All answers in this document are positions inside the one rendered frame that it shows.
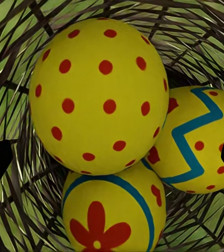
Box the wicker basket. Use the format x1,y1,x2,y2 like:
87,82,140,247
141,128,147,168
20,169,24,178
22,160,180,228
0,0,224,252

